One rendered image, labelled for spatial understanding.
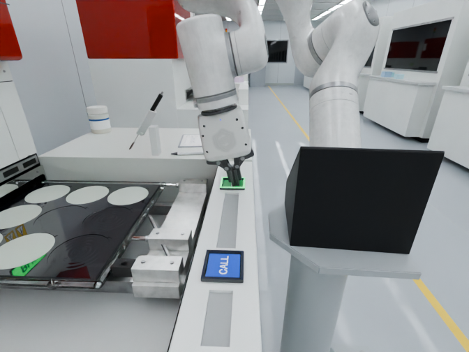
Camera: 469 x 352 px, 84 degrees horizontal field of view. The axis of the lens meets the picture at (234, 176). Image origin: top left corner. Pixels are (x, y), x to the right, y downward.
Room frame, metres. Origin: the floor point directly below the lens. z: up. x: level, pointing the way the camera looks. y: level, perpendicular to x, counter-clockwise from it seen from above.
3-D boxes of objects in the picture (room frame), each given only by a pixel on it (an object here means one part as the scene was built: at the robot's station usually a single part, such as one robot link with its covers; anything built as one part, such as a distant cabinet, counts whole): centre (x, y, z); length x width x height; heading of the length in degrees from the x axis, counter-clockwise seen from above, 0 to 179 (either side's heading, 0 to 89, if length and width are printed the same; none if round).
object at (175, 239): (0.42, 0.13, 0.89); 0.08 x 0.03 x 0.03; 87
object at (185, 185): (0.67, 0.12, 0.89); 0.08 x 0.03 x 0.03; 87
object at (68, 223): (0.49, 0.39, 0.90); 0.34 x 0.34 x 0.01; 87
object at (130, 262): (0.35, 0.19, 0.90); 0.04 x 0.02 x 0.03; 87
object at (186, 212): (0.50, 0.12, 0.87); 0.36 x 0.08 x 0.03; 177
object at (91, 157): (0.87, 0.25, 0.89); 0.62 x 0.35 x 0.14; 87
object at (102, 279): (0.49, 0.21, 0.90); 0.38 x 0.01 x 0.01; 177
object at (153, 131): (0.73, 0.25, 1.03); 0.06 x 0.04 x 0.13; 87
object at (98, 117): (0.99, 0.51, 1.01); 0.07 x 0.07 x 0.10
